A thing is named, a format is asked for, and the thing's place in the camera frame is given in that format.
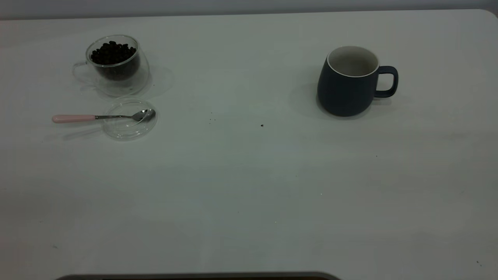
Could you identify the dark grey ceramic mug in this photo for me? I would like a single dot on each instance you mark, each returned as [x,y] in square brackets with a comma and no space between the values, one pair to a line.
[342,93]

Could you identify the clear round glass lid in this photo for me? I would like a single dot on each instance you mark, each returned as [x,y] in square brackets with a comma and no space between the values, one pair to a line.
[128,130]

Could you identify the dark coffee bean pile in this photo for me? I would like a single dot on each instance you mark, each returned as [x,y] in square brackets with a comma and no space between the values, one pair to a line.
[113,54]

